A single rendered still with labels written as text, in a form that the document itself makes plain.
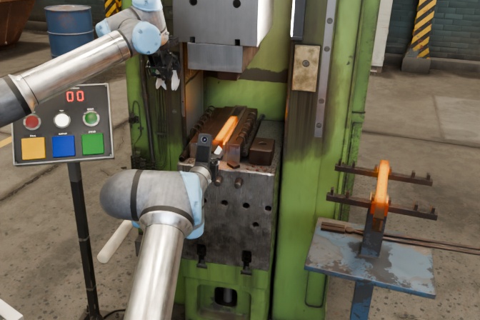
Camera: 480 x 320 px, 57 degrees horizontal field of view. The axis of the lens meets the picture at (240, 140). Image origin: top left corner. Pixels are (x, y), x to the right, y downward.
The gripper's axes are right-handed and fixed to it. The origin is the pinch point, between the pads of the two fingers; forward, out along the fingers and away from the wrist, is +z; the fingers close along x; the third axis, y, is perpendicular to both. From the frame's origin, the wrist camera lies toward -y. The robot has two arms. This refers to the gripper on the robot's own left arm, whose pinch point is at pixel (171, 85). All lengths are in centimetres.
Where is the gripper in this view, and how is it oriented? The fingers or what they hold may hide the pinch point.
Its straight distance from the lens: 152.0
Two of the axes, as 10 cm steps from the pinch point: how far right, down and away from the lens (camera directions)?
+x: 9.8, 1.0, -1.6
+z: 0.6, 6.4, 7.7
